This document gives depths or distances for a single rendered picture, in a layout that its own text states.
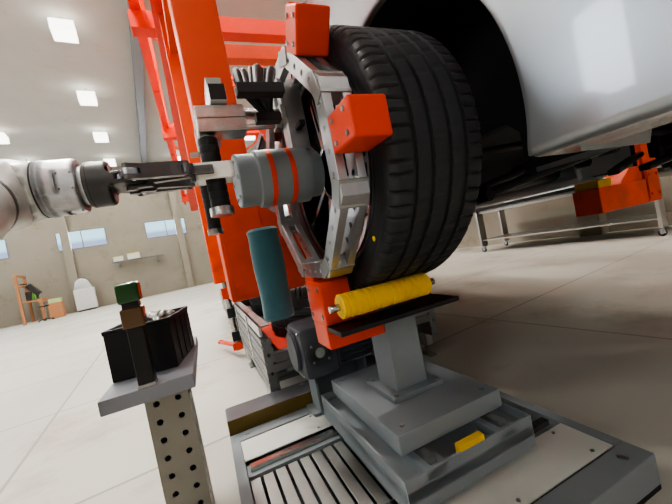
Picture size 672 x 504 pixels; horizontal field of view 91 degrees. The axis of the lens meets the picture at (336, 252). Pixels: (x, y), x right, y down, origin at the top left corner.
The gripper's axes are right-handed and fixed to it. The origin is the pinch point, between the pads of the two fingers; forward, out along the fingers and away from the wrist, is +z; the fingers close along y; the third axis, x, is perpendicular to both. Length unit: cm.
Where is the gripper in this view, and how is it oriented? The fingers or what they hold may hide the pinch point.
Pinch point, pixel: (214, 173)
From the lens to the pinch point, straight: 68.1
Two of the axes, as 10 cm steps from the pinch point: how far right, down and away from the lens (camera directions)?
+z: 9.1, -1.9, 3.8
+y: 3.7, -0.6, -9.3
